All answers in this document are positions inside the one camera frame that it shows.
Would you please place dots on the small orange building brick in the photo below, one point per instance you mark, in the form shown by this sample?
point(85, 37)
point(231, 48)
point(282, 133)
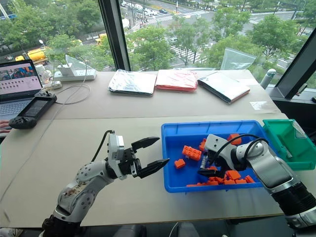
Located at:
point(179, 164)

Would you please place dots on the clear zip bag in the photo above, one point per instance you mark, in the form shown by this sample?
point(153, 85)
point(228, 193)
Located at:
point(237, 60)

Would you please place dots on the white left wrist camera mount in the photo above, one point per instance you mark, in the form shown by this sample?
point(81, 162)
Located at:
point(114, 148)

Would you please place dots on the person's bare hand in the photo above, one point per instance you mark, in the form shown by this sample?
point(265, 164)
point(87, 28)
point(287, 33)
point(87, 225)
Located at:
point(3, 127)

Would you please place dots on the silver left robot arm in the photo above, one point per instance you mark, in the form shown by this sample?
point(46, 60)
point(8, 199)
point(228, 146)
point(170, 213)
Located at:
point(81, 182)

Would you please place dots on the white power strip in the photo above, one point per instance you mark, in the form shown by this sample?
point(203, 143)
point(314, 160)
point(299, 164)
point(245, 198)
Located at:
point(81, 74)

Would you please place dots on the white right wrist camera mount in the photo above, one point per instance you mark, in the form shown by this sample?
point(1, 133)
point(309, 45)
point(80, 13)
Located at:
point(215, 143)

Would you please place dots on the white charger block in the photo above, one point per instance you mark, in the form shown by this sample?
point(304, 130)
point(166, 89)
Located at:
point(65, 69)

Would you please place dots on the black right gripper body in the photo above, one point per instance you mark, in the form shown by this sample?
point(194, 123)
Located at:
point(221, 165)

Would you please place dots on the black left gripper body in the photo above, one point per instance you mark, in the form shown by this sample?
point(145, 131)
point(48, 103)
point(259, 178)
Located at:
point(129, 163)

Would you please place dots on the silver battery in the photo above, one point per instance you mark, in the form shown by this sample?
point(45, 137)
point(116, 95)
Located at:
point(203, 163)
point(289, 153)

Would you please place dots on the dark window mullion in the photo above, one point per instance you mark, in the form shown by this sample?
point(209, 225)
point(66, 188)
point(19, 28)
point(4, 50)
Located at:
point(113, 37)

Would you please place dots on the small white plug adapter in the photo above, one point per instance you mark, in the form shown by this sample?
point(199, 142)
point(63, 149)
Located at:
point(56, 85)

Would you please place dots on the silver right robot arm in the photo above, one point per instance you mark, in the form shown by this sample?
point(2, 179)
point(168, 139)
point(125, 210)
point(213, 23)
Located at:
point(271, 165)

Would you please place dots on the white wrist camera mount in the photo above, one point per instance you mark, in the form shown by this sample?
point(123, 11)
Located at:
point(114, 148)
point(215, 143)

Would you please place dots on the grey laptop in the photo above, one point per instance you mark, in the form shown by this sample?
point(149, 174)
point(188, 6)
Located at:
point(14, 79)

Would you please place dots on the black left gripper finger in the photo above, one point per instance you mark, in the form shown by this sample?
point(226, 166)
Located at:
point(145, 142)
point(153, 167)

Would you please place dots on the black handheld controller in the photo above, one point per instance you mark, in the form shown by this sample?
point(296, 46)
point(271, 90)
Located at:
point(34, 108)

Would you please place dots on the large orange building brick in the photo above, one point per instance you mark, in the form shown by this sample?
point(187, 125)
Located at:
point(191, 152)

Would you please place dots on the flat orange building plate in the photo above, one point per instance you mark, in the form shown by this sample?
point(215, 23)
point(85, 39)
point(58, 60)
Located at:
point(197, 184)

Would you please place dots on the green plastic bin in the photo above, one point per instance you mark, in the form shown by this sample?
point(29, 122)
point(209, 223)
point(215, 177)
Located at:
point(276, 128)

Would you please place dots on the dark slanted window frame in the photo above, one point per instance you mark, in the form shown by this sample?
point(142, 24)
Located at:
point(296, 74)

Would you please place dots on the blue plastic bin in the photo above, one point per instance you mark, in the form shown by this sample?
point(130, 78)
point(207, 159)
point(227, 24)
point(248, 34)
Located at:
point(177, 138)

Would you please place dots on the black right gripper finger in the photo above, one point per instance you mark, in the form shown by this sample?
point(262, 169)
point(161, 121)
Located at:
point(207, 172)
point(210, 158)

